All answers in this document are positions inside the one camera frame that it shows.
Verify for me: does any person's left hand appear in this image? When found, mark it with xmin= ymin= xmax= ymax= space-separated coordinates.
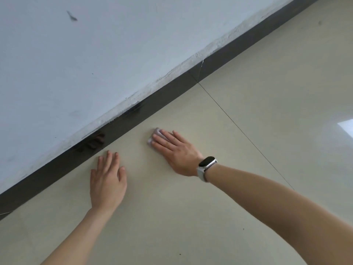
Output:
xmin=90 ymin=150 xmax=127 ymax=214

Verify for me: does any person's right hand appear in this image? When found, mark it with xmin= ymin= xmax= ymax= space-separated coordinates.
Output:
xmin=150 ymin=130 xmax=205 ymax=177

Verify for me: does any pale pink wiping cloth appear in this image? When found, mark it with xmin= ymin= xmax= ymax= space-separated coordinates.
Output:
xmin=147 ymin=127 xmax=166 ymax=146

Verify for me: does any person's left forearm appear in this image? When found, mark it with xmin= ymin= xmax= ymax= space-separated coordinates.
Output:
xmin=41 ymin=208 xmax=116 ymax=265

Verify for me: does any person's right forearm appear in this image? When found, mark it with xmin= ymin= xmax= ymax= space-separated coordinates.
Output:
xmin=205 ymin=163 xmax=353 ymax=265

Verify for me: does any white-strapped black smart band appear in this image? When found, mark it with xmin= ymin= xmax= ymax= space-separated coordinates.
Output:
xmin=196 ymin=156 xmax=218 ymax=183

